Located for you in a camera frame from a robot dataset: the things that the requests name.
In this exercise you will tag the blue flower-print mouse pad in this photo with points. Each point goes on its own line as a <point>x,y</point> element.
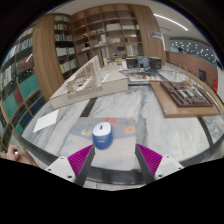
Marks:
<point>116,146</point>

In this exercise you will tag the person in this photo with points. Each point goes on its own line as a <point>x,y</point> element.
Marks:
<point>15,155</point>

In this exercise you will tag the bookshelf with books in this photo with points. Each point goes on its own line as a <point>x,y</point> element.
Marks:
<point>16,83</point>

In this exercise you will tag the wooden shelf unit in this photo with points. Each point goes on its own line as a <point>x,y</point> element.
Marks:
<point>110,26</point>

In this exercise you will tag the long ceiling light strip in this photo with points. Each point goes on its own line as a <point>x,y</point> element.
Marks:
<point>170,20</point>

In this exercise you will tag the grey building model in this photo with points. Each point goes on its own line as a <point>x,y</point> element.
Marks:
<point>143,66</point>

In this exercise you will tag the blue and white computer mouse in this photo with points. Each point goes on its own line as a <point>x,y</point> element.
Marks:
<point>101,135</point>

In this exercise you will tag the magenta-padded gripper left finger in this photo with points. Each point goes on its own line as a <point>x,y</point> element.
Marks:
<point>78,161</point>

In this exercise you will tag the white paper sheet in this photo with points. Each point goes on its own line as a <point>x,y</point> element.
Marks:
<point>46,120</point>

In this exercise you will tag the brown model on wooden board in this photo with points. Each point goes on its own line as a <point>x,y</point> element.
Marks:
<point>183,100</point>

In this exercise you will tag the white wall sign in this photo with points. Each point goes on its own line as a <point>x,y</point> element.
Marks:
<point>155,35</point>

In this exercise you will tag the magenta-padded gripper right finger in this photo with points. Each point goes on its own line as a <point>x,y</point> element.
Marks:
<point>151,160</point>

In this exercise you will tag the white architectural model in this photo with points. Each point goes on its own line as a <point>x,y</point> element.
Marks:
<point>90,86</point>

